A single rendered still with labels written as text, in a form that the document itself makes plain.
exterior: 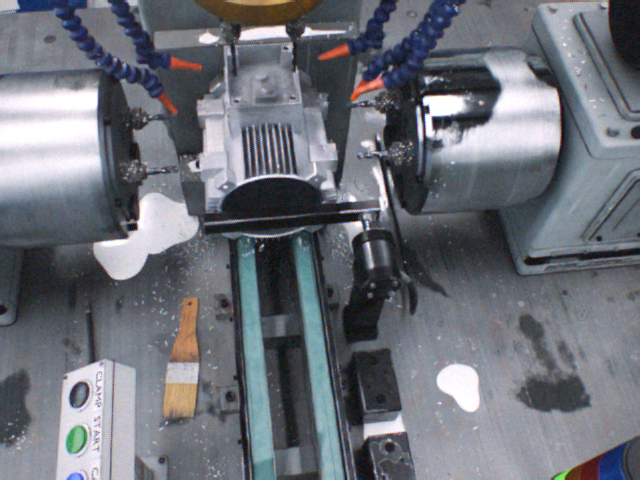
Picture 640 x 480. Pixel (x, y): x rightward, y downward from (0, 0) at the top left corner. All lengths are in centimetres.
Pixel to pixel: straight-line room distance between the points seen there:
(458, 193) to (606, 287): 42
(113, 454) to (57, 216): 33
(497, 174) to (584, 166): 12
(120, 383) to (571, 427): 69
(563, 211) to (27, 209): 77
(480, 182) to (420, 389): 35
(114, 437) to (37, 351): 40
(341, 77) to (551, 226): 41
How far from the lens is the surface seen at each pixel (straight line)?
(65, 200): 87
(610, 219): 107
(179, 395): 102
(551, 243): 111
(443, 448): 102
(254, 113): 87
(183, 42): 95
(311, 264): 97
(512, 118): 90
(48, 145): 86
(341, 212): 89
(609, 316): 120
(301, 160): 88
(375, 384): 97
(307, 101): 96
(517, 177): 93
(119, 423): 75
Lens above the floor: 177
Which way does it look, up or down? 59 degrees down
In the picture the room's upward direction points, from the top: 6 degrees clockwise
